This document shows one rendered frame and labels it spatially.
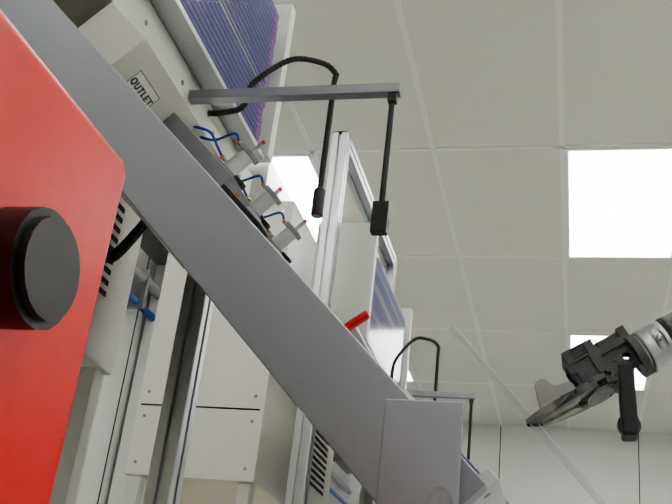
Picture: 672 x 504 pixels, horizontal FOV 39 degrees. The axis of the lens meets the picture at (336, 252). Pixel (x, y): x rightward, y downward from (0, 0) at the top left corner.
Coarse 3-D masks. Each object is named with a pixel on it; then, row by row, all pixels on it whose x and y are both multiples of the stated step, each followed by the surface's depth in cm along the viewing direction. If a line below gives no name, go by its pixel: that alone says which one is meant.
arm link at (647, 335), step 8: (640, 328) 153; (648, 328) 151; (656, 328) 151; (640, 336) 151; (648, 336) 150; (656, 336) 149; (664, 336) 150; (648, 344) 149; (656, 344) 149; (664, 344) 149; (648, 352) 150; (656, 352) 149; (664, 352) 149; (656, 360) 149; (664, 360) 150; (656, 368) 150; (664, 368) 151
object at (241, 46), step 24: (192, 0) 132; (216, 0) 140; (240, 0) 150; (264, 0) 162; (216, 24) 140; (240, 24) 150; (264, 24) 162; (216, 48) 140; (240, 48) 150; (264, 48) 162; (240, 72) 150
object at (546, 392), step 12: (540, 384) 152; (552, 384) 152; (564, 384) 151; (540, 396) 151; (552, 396) 151; (540, 408) 150; (552, 408) 149; (564, 408) 150; (528, 420) 151; (540, 420) 150
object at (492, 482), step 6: (486, 468) 64; (480, 474) 64; (486, 474) 64; (492, 474) 64; (486, 480) 64; (492, 480) 63; (498, 480) 63; (486, 486) 63; (492, 486) 63; (498, 486) 64; (486, 492) 63; (492, 492) 64; (498, 492) 66; (480, 498) 63; (486, 498) 65; (492, 498) 66; (498, 498) 67; (504, 498) 68
